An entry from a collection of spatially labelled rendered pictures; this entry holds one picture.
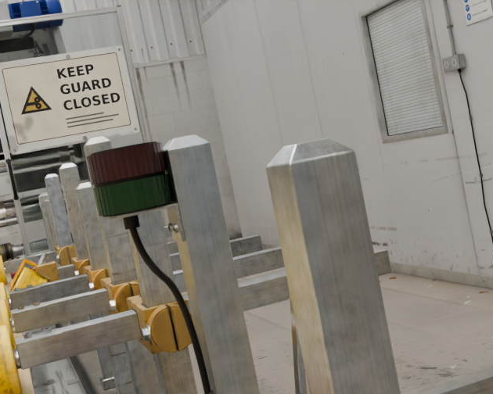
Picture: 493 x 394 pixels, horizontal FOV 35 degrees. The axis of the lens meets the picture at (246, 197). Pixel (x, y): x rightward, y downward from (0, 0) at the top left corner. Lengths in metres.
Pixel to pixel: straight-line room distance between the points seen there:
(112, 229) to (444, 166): 4.26
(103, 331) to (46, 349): 0.07
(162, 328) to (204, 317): 0.23
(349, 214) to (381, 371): 0.08
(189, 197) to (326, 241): 0.25
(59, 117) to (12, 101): 0.17
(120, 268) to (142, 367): 0.14
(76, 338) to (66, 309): 0.25
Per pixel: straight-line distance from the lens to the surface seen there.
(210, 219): 0.61
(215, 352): 0.62
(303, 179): 0.37
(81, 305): 1.15
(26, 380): 0.98
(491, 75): 4.68
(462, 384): 0.78
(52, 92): 2.91
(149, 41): 9.62
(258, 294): 0.94
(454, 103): 5.02
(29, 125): 2.89
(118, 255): 1.10
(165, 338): 0.84
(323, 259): 0.37
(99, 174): 0.60
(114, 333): 0.90
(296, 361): 0.67
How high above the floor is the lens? 1.11
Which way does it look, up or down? 3 degrees down
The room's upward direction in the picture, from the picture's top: 11 degrees counter-clockwise
